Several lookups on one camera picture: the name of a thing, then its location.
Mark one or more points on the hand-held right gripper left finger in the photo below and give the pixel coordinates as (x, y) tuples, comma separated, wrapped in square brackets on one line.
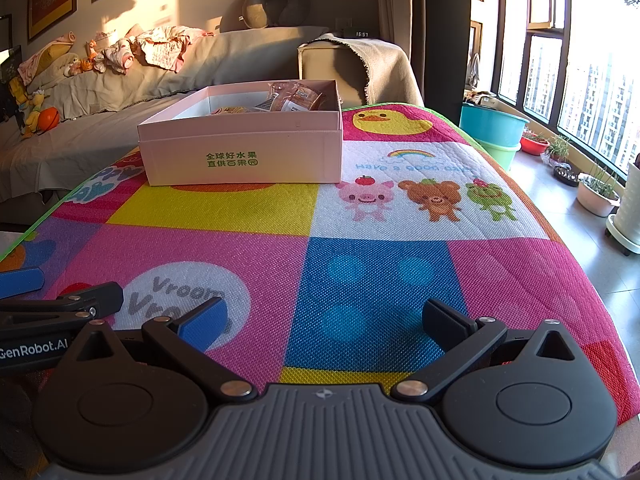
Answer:
[(205, 320)]

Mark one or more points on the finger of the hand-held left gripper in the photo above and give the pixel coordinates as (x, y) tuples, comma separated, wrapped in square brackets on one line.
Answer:
[(102, 297), (20, 282)]

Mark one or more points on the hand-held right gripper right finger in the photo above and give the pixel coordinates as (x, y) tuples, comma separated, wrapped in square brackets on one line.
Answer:
[(442, 325)]

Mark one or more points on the pink cardboard box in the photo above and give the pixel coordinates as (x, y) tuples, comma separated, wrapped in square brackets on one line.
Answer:
[(240, 160)]

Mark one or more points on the yellow label bread packet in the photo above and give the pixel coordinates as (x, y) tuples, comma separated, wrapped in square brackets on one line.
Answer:
[(232, 109)]

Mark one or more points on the brown bread packet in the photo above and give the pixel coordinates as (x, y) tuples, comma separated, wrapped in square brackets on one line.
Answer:
[(302, 95)]

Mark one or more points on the colourful cartoon play mat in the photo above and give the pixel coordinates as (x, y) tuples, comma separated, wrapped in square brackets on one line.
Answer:
[(375, 270)]

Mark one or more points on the orange toy ball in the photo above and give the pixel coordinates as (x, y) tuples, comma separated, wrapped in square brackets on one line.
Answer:
[(49, 120)]

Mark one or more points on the yellow plush toy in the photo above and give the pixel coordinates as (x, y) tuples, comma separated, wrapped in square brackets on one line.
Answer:
[(32, 115)]

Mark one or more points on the beige sofa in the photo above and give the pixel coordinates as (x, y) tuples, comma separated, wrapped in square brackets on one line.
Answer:
[(100, 125)]

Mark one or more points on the green plastic basin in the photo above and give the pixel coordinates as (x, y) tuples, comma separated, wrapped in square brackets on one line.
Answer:
[(500, 155)]

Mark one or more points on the yellow cartoon toy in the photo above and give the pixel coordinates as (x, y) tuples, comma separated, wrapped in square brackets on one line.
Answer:
[(17, 89)]

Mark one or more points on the dark plant tray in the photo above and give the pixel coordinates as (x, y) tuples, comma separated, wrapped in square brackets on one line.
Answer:
[(567, 176)]

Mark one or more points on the white planter with plants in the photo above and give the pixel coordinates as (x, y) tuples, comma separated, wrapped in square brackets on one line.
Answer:
[(597, 200)]

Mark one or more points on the red plant pot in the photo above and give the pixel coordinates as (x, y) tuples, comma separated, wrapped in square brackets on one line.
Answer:
[(535, 144)]

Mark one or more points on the teal plastic basin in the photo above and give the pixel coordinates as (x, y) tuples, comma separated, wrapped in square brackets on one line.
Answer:
[(492, 125)]

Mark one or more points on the small potted plant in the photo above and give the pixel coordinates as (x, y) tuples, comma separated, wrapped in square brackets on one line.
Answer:
[(560, 152)]

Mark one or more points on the tall white pot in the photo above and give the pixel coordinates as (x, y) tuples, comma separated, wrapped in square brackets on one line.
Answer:
[(630, 210)]

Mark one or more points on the small orange doll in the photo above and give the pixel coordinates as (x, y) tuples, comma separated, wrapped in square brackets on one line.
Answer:
[(80, 65)]

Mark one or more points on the pink baby garment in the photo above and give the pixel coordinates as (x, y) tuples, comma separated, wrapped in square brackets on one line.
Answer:
[(42, 55)]

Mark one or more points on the floral baby garment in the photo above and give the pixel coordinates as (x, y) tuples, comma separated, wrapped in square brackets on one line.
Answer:
[(115, 55)]

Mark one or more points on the black digital clock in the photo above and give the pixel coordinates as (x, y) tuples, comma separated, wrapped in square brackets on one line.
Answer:
[(360, 33)]

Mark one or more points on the large window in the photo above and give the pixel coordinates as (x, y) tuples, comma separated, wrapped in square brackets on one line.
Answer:
[(590, 60)]

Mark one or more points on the grey neck pillow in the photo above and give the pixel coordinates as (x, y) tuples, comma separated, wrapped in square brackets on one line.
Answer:
[(255, 10)]

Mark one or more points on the beige curtain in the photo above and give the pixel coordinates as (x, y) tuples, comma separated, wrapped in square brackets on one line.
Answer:
[(395, 0)]

